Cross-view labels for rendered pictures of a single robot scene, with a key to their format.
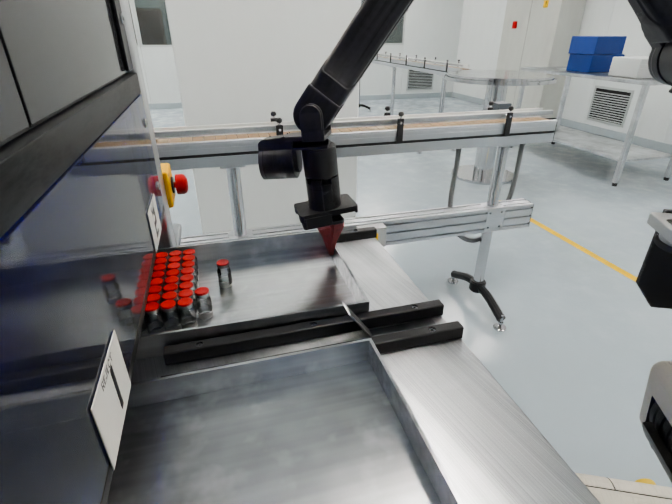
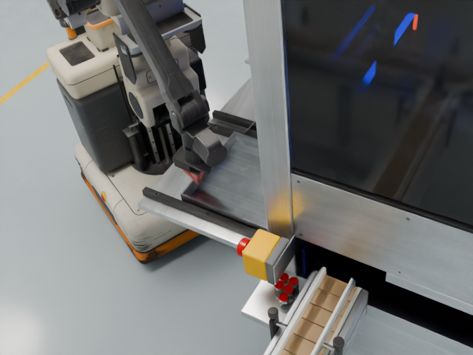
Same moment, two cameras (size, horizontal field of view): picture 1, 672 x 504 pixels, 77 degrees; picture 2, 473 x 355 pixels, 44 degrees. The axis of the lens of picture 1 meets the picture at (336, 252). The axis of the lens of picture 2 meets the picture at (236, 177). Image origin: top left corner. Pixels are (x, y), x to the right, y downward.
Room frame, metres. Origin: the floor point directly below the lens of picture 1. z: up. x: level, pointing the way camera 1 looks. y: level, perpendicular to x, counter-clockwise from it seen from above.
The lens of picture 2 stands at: (1.25, 0.91, 1.96)
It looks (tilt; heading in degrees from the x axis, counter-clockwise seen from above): 45 degrees down; 233
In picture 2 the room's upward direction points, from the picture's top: 9 degrees counter-clockwise
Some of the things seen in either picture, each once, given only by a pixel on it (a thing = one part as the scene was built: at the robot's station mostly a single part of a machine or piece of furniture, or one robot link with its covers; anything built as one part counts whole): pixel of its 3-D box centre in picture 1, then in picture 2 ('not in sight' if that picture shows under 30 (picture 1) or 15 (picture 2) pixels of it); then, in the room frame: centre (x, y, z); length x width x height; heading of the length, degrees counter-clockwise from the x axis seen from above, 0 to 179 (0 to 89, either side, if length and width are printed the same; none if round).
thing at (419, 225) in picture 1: (370, 231); not in sight; (1.67, -0.15, 0.49); 1.60 x 0.08 x 0.12; 106
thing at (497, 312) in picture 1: (476, 291); not in sight; (1.83, -0.73, 0.07); 0.50 x 0.08 x 0.14; 16
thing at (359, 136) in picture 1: (337, 133); not in sight; (1.63, 0.00, 0.92); 1.90 x 0.16 x 0.16; 106
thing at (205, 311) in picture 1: (203, 303); not in sight; (0.52, 0.20, 0.90); 0.02 x 0.02 x 0.05
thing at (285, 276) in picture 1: (245, 282); (265, 186); (0.59, 0.15, 0.90); 0.34 x 0.26 x 0.04; 105
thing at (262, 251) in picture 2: (153, 186); (265, 256); (0.79, 0.36, 1.00); 0.08 x 0.07 x 0.07; 106
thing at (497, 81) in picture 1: (490, 127); not in sight; (4.04, -1.45, 0.47); 0.94 x 0.94 x 0.93
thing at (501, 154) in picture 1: (488, 222); not in sight; (1.83, -0.73, 0.46); 0.09 x 0.09 x 0.77; 16
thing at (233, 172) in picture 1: (242, 254); not in sight; (1.52, 0.38, 0.46); 0.09 x 0.09 x 0.77; 16
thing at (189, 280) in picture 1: (189, 286); not in sight; (0.57, 0.23, 0.90); 0.18 x 0.02 x 0.05; 15
